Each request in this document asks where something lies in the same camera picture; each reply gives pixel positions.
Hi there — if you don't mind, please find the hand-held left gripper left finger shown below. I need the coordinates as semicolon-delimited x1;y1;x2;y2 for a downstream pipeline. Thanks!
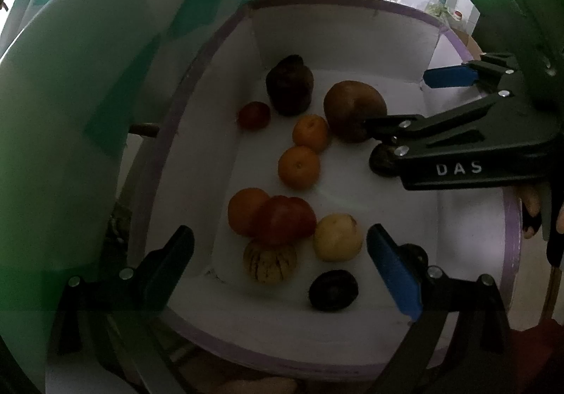
48;224;203;394

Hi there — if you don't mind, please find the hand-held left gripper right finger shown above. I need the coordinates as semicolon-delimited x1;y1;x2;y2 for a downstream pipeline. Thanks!
367;223;521;394

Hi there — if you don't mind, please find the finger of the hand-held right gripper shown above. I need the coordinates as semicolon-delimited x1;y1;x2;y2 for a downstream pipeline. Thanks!
423;51;532;99
361;89;561;193

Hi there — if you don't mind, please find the small dark round fruit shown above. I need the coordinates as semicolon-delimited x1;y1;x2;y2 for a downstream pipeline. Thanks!
308;270;359;312
369;143;398;178

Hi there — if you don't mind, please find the yellow round fruit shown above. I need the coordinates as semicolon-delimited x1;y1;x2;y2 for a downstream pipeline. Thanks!
313;213;364;262

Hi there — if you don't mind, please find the orange tangerine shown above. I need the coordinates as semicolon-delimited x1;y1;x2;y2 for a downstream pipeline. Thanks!
228;188;271;238
278;146;321;190
293;114;331;154

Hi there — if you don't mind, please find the striped pepino melon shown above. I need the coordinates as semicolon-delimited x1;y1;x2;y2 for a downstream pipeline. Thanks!
244;240;298;285

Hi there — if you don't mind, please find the white box purple rim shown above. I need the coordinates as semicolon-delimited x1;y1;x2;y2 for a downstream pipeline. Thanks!
128;0;523;382

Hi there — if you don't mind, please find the large red apple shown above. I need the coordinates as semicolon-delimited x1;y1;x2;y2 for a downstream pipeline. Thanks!
324;80;388;144

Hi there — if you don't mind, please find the large red tomato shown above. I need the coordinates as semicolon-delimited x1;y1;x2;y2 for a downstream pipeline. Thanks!
258;196;317;247

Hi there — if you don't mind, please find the large dark purple fruit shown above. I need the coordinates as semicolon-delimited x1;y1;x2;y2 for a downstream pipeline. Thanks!
265;55;315;117

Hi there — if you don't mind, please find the small red tomato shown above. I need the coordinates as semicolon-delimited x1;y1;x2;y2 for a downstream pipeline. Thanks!
238;101;271;130

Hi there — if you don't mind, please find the person's right hand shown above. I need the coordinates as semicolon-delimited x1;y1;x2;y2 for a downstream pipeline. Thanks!
515;183;564;268

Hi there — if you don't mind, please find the cardboard box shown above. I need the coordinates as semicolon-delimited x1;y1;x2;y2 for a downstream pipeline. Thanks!
447;26;484;58

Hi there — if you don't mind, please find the green white checkered tablecloth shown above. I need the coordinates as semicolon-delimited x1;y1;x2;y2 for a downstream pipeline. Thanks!
0;0;283;394

